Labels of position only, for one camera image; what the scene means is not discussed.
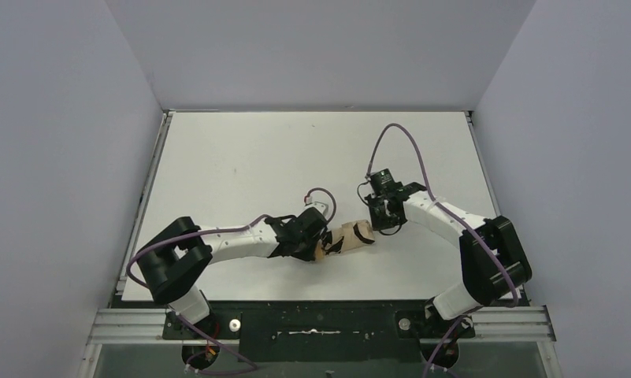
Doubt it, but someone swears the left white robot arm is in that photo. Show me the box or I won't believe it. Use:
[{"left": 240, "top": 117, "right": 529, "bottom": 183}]
[{"left": 126, "top": 206, "right": 328, "bottom": 324}]

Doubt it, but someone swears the aluminium frame rail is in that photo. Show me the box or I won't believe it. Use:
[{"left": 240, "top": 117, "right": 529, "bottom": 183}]
[{"left": 76, "top": 306, "right": 562, "bottom": 377}]

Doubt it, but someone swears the purple cable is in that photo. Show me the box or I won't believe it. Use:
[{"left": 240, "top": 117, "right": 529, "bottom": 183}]
[
  {"left": 124, "top": 187, "right": 338, "bottom": 376},
  {"left": 364, "top": 123, "right": 521, "bottom": 378}
]

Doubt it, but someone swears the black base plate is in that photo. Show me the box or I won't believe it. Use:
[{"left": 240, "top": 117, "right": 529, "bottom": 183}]
[{"left": 162, "top": 299, "right": 476, "bottom": 364}]

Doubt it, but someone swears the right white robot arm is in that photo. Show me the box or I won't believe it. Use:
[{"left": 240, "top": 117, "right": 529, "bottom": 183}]
[{"left": 365, "top": 169, "right": 533, "bottom": 320}]

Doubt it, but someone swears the black and beige umbrella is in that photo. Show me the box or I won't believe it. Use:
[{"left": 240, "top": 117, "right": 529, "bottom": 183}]
[{"left": 314, "top": 220, "right": 376, "bottom": 261}]

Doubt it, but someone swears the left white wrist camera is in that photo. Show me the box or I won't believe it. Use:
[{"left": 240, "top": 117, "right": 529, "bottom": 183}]
[{"left": 310, "top": 201, "right": 329, "bottom": 217}]

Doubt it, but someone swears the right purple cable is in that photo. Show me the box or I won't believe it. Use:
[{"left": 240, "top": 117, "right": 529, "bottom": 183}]
[{"left": 364, "top": 123, "right": 521, "bottom": 378}]

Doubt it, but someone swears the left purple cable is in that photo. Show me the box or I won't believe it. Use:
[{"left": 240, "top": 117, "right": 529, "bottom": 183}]
[{"left": 124, "top": 187, "right": 338, "bottom": 376}]

